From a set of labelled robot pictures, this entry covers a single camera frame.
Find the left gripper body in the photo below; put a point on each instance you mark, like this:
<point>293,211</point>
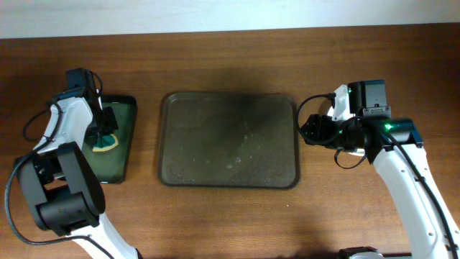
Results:
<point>106,124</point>

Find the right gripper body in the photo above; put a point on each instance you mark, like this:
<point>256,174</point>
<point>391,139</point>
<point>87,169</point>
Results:
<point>323,129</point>

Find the green and yellow sponge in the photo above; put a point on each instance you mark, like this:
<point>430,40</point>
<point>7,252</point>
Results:
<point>105,143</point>

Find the white plate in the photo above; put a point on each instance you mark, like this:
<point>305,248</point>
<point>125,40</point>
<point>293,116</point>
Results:
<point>340,114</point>

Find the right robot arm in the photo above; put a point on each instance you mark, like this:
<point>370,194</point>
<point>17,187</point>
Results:
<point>360,123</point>

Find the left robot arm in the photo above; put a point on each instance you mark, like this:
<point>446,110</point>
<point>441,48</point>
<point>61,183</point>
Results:
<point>73,208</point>

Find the black rectangular water tray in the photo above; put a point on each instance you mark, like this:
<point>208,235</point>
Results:
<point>73,117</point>

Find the brown serving tray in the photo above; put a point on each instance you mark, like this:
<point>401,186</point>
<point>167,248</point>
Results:
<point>229,140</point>

